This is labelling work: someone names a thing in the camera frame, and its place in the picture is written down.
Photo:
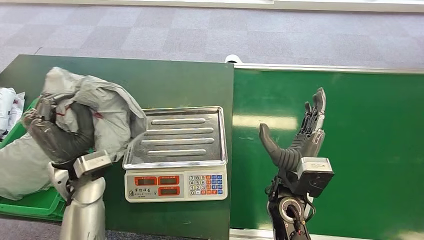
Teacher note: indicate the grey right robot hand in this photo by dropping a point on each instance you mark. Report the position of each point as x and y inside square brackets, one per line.
[299, 149]

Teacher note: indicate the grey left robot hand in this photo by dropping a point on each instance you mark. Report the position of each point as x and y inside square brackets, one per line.
[61, 140]

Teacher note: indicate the white package with red print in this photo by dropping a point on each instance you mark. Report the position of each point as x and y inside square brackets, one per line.
[109, 112]

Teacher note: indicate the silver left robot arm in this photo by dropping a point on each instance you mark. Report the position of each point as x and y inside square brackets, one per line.
[84, 208]

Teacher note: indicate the grey package with black print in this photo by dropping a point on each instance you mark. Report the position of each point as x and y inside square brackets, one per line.
[23, 169]

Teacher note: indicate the white plastic package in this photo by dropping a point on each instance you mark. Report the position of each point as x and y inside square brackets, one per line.
[6, 107]
[17, 111]

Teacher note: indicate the green conveyor belt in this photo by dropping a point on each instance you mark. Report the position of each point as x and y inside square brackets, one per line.
[371, 132]

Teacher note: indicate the white round conveyor end cap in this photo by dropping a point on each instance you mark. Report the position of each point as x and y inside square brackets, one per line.
[232, 59]

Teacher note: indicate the green plastic crate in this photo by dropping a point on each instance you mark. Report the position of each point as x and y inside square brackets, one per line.
[36, 205]

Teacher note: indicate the electronic weighing scale steel tray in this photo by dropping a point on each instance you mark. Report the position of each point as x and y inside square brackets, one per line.
[180, 155]

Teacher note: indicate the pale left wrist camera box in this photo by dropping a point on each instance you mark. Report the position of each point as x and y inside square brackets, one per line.
[92, 164]

